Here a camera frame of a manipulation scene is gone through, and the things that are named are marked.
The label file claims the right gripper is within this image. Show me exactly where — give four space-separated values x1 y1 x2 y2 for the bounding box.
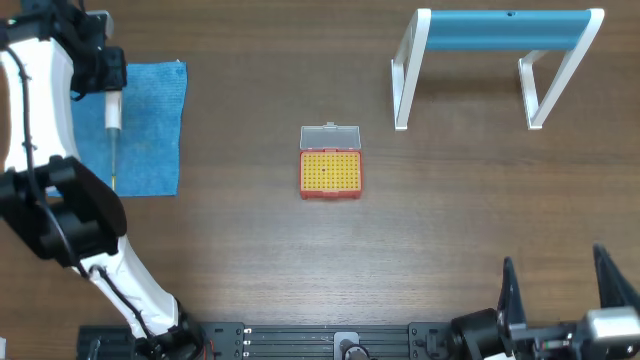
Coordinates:
497 243 640 354

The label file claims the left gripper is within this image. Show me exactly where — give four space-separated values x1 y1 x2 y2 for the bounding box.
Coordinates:
72 45 129 99

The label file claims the white pipette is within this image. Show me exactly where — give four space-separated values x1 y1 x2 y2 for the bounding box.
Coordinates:
103 89 124 193

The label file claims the blue cloth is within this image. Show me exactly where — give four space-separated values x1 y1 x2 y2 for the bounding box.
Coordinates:
47 60 189 198

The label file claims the red and yellow tip box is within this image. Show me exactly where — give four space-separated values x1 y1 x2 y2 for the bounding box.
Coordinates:
298 121 364 202

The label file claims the white and blue stand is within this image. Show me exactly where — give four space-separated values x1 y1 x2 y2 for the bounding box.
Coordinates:
390 6 606 133

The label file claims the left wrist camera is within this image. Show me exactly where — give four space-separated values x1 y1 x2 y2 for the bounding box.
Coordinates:
85 9 115 40

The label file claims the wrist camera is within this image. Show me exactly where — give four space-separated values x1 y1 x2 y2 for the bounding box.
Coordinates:
85 9 115 40
585 305 640 347

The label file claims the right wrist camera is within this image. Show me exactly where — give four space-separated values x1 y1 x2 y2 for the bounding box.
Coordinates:
585 305 640 347

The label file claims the mounting rail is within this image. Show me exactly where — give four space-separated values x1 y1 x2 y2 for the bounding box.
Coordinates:
76 321 454 360

